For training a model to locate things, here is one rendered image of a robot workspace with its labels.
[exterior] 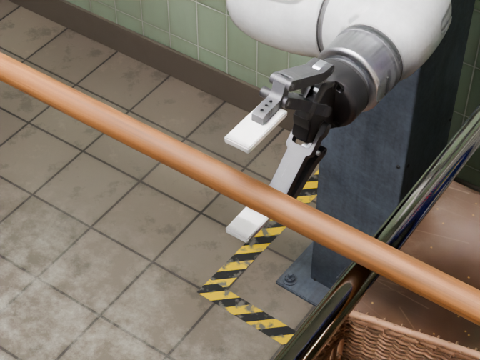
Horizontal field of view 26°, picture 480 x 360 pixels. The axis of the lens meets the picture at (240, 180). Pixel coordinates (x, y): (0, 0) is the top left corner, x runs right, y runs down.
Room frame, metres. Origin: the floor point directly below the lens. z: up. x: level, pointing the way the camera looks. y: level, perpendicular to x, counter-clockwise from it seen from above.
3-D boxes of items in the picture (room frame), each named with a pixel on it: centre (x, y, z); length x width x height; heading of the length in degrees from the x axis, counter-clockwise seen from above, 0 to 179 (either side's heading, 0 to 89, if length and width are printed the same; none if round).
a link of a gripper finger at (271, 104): (0.80, -0.03, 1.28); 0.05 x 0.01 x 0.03; 145
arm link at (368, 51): (0.94, -0.14, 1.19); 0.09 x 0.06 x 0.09; 55
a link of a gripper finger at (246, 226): (0.78, -0.02, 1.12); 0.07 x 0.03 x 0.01; 145
